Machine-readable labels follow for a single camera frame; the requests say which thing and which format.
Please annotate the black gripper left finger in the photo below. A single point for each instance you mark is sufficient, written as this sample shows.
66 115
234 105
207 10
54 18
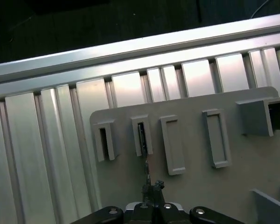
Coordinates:
148 210

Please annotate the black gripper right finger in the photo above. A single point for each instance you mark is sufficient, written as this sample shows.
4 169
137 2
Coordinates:
159 210

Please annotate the blue green RAM stick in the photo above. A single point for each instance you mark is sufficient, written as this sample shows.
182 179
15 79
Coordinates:
142 140

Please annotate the gray parts rack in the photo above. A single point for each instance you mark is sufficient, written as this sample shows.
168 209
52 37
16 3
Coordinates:
200 186

